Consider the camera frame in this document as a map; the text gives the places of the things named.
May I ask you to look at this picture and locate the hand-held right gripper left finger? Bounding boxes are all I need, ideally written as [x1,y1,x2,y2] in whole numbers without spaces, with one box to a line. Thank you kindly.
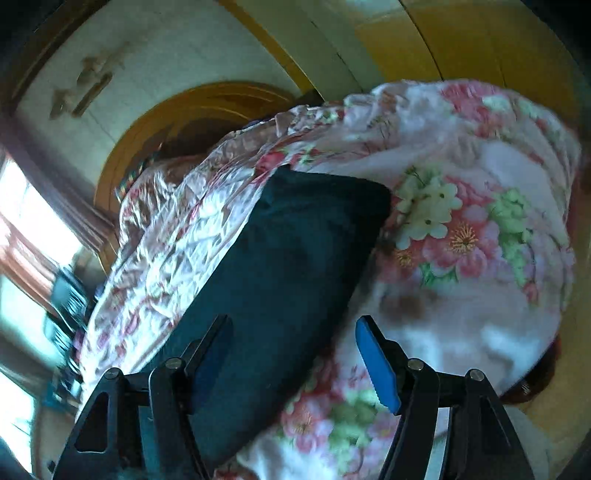
[53,315,234,480]

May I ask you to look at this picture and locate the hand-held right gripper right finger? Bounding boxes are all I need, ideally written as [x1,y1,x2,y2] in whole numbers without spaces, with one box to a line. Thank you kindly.
[355,315,536,480]

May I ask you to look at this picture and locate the black pants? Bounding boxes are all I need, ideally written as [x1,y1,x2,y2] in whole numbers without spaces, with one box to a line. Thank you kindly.
[139,166,393,472]

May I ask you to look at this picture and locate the black leather chair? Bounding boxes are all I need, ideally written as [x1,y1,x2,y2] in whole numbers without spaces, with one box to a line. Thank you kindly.
[46,268,95,365]

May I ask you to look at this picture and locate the floral pink blanket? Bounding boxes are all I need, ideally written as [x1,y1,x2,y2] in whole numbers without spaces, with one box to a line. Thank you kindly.
[69,78,583,480]

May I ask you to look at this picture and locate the reddish window curtain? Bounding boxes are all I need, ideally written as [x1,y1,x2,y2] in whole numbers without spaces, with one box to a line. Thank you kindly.
[0,115,108,315]

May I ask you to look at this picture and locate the colourful checkered pillow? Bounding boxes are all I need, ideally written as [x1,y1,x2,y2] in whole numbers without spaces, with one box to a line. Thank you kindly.
[115,143,162,200]

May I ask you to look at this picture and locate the wooden headboard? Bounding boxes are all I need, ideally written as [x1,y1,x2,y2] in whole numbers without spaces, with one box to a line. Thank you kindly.
[95,82,301,273]

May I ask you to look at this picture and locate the wooden wardrobe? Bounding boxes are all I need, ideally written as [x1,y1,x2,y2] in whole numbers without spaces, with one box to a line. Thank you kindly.
[222,0,591,139]

